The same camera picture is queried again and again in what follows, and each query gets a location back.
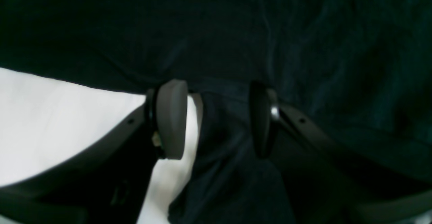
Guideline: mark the black T-shirt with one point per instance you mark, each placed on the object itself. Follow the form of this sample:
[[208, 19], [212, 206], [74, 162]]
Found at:
[[71, 70]]

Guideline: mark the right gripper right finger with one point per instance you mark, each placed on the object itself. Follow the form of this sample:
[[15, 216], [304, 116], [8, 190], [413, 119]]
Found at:
[[327, 182]]

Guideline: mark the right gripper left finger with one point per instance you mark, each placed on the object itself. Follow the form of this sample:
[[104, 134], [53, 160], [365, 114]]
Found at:
[[107, 182]]

